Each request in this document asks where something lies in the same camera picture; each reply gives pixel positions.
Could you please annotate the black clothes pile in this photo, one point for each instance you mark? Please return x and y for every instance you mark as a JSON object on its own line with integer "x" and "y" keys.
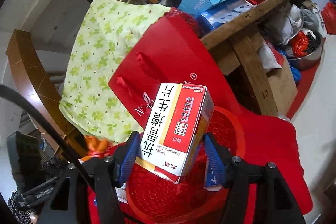
{"x": 27, "y": 166}

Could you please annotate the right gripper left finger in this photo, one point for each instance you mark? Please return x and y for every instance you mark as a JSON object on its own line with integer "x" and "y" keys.
{"x": 125, "y": 156}

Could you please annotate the orange plastic wrapper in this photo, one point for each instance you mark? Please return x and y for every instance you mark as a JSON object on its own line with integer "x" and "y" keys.
{"x": 96, "y": 148}

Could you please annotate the brown cardboard box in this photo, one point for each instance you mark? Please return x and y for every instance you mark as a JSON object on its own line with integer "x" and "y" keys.
{"x": 283, "y": 88}

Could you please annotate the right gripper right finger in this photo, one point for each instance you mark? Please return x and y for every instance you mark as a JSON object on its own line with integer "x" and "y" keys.
{"x": 218, "y": 156}

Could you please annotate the red white medicine box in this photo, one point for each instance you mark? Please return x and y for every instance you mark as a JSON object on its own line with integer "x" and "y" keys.
{"x": 178, "y": 120}

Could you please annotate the wooden table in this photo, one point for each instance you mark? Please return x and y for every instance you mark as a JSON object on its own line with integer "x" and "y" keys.
{"x": 234, "y": 45}

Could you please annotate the red blanket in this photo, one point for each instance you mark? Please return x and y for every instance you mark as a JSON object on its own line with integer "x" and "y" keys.
{"x": 269, "y": 186}

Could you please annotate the green clover patterned quilt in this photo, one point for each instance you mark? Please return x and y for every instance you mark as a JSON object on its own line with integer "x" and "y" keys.
{"x": 109, "y": 31}

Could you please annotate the wooden headboard cabinet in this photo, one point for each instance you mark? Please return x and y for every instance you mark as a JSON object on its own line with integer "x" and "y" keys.
{"x": 34, "y": 84}

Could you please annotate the metal basin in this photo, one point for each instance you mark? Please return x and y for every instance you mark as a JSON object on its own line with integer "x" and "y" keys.
{"x": 313, "y": 56}

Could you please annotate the red Nilrich paper bag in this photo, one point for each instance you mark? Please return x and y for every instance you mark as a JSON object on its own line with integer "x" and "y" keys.
{"x": 168, "y": 52}

